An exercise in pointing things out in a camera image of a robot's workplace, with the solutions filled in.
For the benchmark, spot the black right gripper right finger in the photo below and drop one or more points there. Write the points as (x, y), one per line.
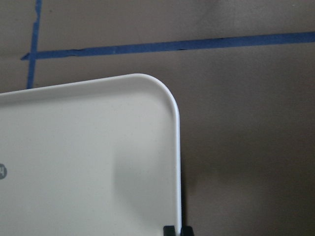
(186, 231)

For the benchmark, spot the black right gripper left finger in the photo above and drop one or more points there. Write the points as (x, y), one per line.
(169, 231)

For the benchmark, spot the cream rabbit tray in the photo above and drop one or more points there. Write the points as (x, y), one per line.
(92, 158)

